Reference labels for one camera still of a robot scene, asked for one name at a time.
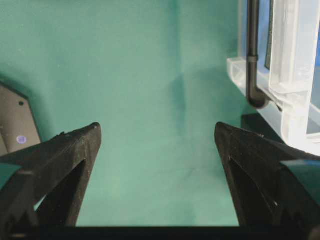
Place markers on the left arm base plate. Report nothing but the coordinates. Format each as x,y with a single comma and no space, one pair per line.
18,128

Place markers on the clear plastic storage case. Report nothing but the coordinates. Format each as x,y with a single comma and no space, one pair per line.
292,86

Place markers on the blue liner sheet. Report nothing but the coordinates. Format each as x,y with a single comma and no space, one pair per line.
265,35

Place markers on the green table cloth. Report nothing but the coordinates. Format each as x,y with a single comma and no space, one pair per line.
153,74

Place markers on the black D435i box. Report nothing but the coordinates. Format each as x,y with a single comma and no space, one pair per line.
255,123

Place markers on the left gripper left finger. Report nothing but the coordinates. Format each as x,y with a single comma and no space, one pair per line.
50,183

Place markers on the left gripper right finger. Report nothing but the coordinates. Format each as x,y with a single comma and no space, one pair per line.
271,184

